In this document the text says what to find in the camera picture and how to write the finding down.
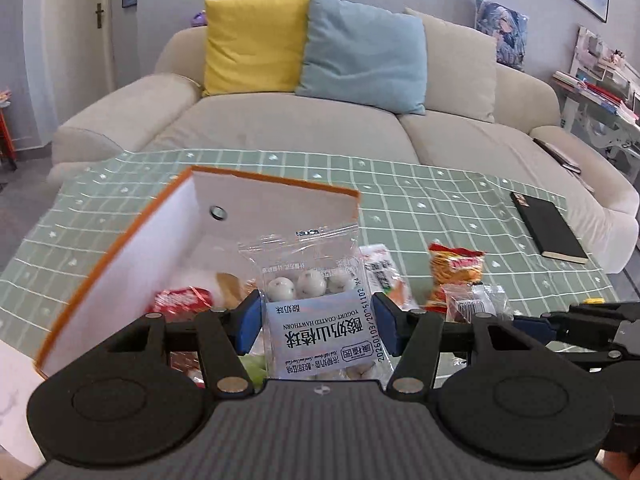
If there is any clear packet of white balls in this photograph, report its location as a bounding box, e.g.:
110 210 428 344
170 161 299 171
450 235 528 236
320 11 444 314
239 225 396 383

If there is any beige sofa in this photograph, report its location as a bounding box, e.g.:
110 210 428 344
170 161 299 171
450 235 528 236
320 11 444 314
50 7 640 273

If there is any dark book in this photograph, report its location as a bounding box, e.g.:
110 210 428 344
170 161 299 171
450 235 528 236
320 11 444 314
532 137 583 175

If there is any printed figure pillow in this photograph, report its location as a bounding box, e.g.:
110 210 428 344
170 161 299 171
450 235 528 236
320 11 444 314
474 0 529 72

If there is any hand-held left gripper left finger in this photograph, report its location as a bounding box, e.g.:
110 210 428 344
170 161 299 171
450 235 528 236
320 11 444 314
102 289 264 395

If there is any white snack packet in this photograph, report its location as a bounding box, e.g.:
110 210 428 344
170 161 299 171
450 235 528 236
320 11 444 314
361 243 418 311

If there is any red stool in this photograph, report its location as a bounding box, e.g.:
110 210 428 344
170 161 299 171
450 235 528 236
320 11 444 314
0 89 18 172

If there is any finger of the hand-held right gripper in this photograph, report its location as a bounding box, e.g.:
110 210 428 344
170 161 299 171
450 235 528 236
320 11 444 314
512 312 623 361
567 299 640 322

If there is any orange cardboard box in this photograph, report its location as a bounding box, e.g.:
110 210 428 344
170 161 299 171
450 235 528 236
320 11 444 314
34 165 362 386

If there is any light blue pillow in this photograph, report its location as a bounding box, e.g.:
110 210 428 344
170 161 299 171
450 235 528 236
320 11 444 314
295 0 427 116

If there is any small clear dark red packet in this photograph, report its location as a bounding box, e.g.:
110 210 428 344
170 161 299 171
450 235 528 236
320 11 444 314
445 283 512 324

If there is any small red snack packet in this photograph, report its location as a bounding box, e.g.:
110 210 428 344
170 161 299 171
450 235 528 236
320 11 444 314
424 287 451 312

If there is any pile of books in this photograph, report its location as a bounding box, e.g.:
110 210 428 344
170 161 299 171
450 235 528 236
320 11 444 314
552 67 640 123

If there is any black notebook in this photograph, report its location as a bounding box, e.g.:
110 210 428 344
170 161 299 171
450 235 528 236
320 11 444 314
510 191 590 265

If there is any green checkered tablecloth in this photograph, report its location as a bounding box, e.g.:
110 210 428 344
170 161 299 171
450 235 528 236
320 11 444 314
0 147 617 361

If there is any cluttered white shelf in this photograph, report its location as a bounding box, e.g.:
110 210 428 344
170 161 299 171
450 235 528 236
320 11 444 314
552 25 640 161

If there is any yellow pillow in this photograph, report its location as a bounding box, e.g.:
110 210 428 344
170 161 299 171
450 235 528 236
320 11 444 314
201 0 311 97

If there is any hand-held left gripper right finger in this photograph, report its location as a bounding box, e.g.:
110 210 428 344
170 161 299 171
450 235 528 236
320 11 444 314
372 291 538 396

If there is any person's right forearm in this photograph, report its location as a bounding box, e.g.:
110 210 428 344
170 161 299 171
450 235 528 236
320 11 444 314
597 449 640 480

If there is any grey door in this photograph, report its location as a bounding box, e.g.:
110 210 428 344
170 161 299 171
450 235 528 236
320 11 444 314
25 0 117 146

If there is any red orange stick snack packet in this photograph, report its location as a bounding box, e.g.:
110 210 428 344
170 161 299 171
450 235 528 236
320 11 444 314
426 242 487 293

